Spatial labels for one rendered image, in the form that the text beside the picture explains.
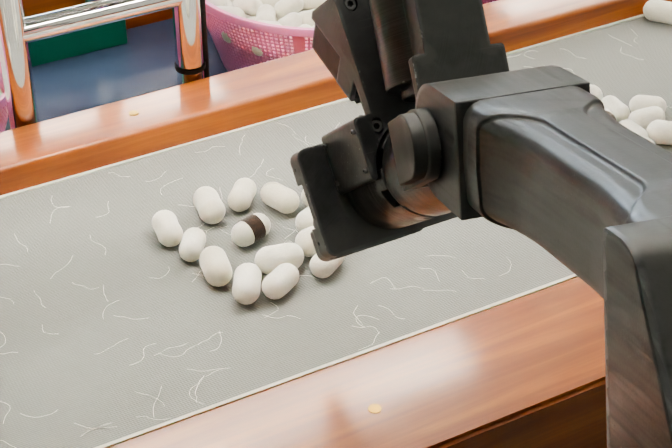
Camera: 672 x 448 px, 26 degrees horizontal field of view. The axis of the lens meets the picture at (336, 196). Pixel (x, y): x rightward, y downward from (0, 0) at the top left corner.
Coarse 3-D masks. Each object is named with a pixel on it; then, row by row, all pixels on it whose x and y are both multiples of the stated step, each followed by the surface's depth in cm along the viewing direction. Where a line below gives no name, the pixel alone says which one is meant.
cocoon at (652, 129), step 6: (654, 120) 120; (660, 120) 120; (648, 126) 120; (654, 126) 120; (660, 126) 119; (666, 126) 119; (648, 132) 120; (654, 132) 119; (660, 132) 119; (666, 132) 119; (654, 138) 120; (660, 138) 119; (666, 138) 119; (666, 144) 120
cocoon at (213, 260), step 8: (208, 248) 106; (216, 248) 106; (200, 256) 106; (208, 256) 105; (216, 256) 105; (224, 256) 105; (200, 264) 106; (208, 264) 104; (216, 264) 104; (224, 264) 104; (208, 272) 104; (216, 272) 104; (224, 272) 104; (208, 280) 104; (216, 280) 104; (224, 280) 104
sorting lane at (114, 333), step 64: (512, 64) 132; (576, 64) 132; (640, 64) 132; (256, 128) 123; (320, 128) 123; (64, 192) 115; (128, 192) 115; (192, 192) 115; (256, 192) 115; (0, 256) 108; (64, 256) 108; (128, 256) 108; (384, 256) 108; (448, 256) 108; (512, 256) 108; (0, 320) 102; (64, 320) 102; (128, 320) 102; (192, 320) 102; (256, 320) 102; (320, 320) 102; (384, 320) 102; (448, 320) 102; (0, 384) 97; (64, 384) 97; (128, 384) 97; (192, 384) 97; (256, 384) 97
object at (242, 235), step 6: (258, 216) 109; (264, 216) 109; (240, 222) 108; (264, 222) 109; (234, 228) 108; (240, 228) 108; (246, 228) 108; (234, 234) 108; (240, 234) 108; (246, 234) 108; (252, 234) 108; (234, 240) 108; (240, 240) 108; (246, 240) 108; (252, 240) 108; (246, 246) 109
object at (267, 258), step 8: (264, 248) 106; (272, 248) 106; (280, 248) 106; (288, 248) 106; (296, 248) 106; (256, 256) 106; (264, 256) 105; (272, 256) 105; (280, 256) 105; (288, 256) 105; (296, 256) 106; (256, 264) 106; (264, 264) 105; (272, 264) 105; (296, 264) 106; (264, 272) 106
